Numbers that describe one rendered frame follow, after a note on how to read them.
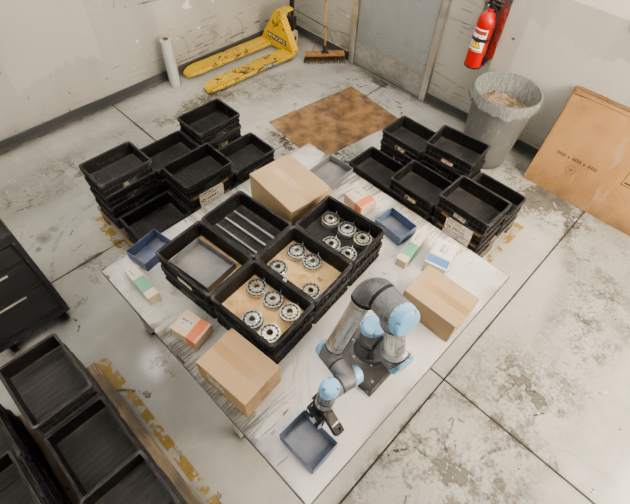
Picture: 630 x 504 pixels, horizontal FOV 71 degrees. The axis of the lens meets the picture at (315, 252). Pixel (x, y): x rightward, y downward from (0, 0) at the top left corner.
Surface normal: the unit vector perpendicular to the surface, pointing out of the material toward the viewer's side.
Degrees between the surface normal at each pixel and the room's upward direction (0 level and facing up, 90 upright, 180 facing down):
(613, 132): 82
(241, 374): 0
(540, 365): 0
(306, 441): 0
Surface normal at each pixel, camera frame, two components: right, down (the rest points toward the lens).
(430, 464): 0.04, -0.62
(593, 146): -0.67, 0.43
